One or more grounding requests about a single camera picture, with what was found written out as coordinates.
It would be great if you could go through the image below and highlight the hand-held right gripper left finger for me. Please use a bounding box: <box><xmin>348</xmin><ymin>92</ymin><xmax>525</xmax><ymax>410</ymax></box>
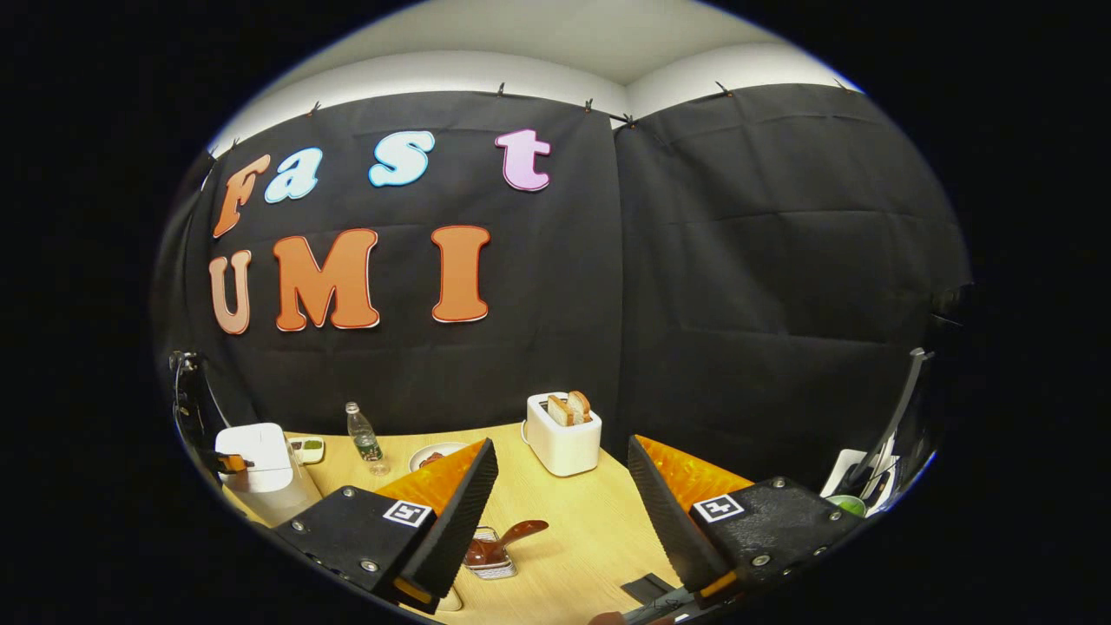
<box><xmin>273</xmin><ymin>437</ymin><xmax>500</xmax><ymax>615</ymax></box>

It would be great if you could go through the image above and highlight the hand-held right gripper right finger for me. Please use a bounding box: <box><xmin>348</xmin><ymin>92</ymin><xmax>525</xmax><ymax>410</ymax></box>
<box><xmin>627</xmin><ymin>435</ymin><xmax>864</xmax><ymax>602</ymax></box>

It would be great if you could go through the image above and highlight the white rice cooker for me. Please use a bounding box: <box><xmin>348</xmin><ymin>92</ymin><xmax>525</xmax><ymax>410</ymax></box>
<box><xmin>214</xmin><ymin>423</ymin><xmax>324</xmax><ymax>529</ymax></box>

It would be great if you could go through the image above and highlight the dark wooden spoon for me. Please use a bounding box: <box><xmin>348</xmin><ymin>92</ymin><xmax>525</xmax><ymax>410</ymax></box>
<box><xmin>469</xmin><ymin>519</ymin><xmax>549</xmax><ymax>567</ymax></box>

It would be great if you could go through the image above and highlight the metal wire chopstick holder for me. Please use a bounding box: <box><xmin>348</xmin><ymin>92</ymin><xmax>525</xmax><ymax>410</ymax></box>
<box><xmin>464</xmin><ymin>527</ymin><xmax>520</xmax><ymax>581</ymax></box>

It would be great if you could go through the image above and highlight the white round plate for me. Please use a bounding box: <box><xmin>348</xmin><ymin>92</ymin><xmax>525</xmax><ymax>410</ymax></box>
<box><xmin>408</xmin><ymin>442</ymin><xmax>474</xmax><ymax>475</ymax></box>

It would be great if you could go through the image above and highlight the clear plastic water bottle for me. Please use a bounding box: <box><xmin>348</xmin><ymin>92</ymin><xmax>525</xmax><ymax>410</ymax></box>
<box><xmin>345</xmin><ymin>402</ymin><xmax>391</xmax><ymax>477</ymax></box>

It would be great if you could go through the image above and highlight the white toaster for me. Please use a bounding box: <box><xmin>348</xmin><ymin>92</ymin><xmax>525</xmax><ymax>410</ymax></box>
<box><xmin>523</xmin><ymin>392</ymin><xmax>603</xmax><ymax>477</ymax></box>

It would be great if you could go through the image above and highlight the white flat object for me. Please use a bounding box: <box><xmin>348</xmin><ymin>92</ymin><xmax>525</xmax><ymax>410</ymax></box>
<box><xmin>820</xmin><ymin>449</ymin><xmax>897</xmax><ymax>506</ymax></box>

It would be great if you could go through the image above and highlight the dark stand pole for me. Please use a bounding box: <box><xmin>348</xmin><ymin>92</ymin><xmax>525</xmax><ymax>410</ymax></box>
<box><xmin>853</xmin><ymin>347</ymin><xmax>936</xmax><ymax>489</ymax></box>

